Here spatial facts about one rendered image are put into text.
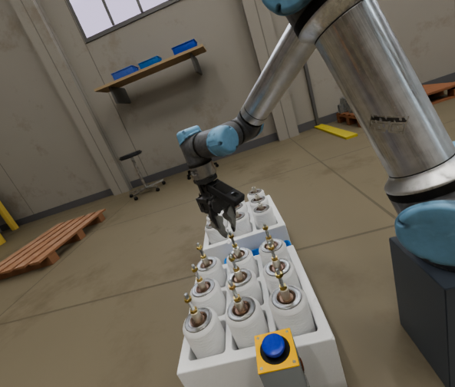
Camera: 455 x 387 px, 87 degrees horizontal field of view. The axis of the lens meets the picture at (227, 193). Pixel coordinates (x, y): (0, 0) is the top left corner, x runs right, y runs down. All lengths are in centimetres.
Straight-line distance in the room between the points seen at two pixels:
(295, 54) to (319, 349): 66
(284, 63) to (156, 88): 356
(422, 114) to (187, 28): 379
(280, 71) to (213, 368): 71
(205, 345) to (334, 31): 68
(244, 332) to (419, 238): 43
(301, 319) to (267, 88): 55
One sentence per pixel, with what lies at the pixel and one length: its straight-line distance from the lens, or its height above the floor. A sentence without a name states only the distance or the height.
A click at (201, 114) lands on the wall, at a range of 393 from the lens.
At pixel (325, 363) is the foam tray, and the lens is 74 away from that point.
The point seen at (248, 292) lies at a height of 23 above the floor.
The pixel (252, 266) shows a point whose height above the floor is 21.
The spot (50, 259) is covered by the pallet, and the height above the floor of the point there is 5.
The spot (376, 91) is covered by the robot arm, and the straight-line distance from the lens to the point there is 40.
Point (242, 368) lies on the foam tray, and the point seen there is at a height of 15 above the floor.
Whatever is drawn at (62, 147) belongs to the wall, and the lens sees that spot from 494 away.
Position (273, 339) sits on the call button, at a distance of 51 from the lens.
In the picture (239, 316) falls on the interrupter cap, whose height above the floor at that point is 25.
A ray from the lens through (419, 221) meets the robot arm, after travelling 43.
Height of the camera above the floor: 72
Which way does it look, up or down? 19 degrees down
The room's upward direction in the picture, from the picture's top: 20 degrees counter-clockwise
